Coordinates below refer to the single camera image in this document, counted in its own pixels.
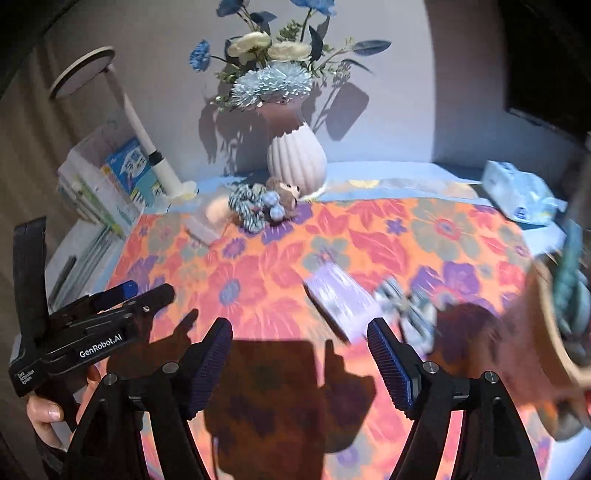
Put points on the pens and scissors bunch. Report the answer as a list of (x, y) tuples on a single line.
[(571, 297)]

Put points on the grey white socks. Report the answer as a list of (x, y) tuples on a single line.
[(208, 222)]

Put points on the blue tissue pack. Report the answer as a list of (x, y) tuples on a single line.
[(522, 197)]

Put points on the ribbed pink vase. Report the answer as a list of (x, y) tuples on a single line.
[(294, 154)]

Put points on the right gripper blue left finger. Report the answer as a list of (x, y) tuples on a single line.
[(205, 362)]

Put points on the row of books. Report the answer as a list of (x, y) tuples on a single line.
[(108, 176)]

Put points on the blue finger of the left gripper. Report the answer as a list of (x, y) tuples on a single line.
[(115, 295)]

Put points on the black monitor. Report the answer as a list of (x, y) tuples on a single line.
[(547, 47)]

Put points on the small brown plush hedgehog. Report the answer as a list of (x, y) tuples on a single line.
[(281, 198)]

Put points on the blue white artificial flowers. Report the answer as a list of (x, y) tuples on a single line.
[(259, 67)]

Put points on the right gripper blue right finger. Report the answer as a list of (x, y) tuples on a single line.
[(397, 363)]

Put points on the silver grey bow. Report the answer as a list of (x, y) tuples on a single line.
[(416, 314)]

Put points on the person left hand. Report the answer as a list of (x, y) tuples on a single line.
[(43, 413)]

